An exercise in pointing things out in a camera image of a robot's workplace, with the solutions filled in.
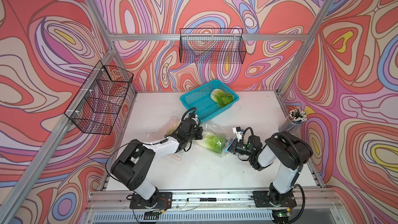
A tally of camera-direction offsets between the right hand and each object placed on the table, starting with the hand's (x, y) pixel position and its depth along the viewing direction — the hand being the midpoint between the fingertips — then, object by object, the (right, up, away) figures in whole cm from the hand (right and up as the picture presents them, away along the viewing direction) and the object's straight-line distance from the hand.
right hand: (220, 146), depth 85 cm
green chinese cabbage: (-3, +3, -3) cm, 5 cm away
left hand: (-8, +8, +4) cm, 12 cm away
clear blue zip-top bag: (+5, +7, +11) cm, 14 cm away
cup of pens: (+42, +16, -2) cm, 45 cm away
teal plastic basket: (-3, +27, +27) cm, 39 cm away
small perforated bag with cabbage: (-34, +7, +9) cm, 36 cm away
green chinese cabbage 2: (+3, +28, +16) cm, 33 cm away
